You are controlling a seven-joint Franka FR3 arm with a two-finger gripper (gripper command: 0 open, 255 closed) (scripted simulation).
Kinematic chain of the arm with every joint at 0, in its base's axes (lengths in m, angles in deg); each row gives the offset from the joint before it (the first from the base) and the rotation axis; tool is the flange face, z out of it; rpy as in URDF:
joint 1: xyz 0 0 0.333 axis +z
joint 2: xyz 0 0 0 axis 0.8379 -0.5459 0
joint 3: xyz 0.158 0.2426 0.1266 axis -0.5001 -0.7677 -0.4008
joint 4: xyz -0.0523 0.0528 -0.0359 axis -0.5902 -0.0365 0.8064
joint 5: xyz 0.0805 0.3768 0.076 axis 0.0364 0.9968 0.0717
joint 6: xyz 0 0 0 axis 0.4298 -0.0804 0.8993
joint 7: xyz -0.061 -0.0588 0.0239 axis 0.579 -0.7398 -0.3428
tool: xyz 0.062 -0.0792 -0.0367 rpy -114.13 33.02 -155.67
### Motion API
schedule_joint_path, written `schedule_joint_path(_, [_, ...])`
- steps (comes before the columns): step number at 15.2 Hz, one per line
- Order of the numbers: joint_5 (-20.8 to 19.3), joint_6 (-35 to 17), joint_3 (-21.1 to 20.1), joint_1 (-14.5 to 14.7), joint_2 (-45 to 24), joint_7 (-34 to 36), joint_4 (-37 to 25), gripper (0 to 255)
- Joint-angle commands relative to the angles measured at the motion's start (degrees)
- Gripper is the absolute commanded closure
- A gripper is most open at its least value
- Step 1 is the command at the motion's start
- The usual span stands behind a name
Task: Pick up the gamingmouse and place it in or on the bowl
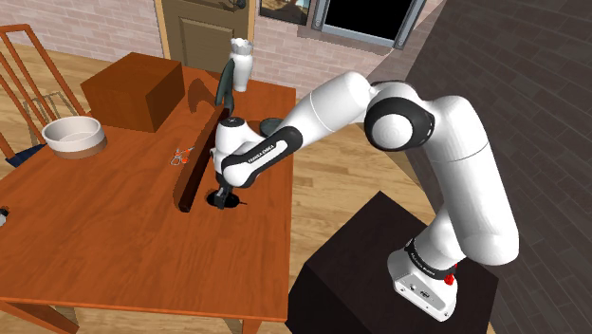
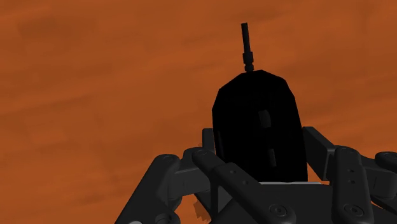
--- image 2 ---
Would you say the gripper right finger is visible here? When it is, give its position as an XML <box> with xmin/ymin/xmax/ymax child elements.
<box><xmin>302</xmin><ymin>126</ymin><xmax>397</xmax><ymax>224</ymax></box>

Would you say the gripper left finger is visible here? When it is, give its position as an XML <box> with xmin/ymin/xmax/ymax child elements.
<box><xmin>115</xmin><ymin>127</ymin><xmax>297</xmax><ymax>224</ymax></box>

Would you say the black computer mouse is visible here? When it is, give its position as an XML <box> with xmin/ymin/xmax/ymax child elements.
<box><xmin>211</xmin><ymin>22</ymin><xmax>309</xmax><ymax>183</ymax></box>

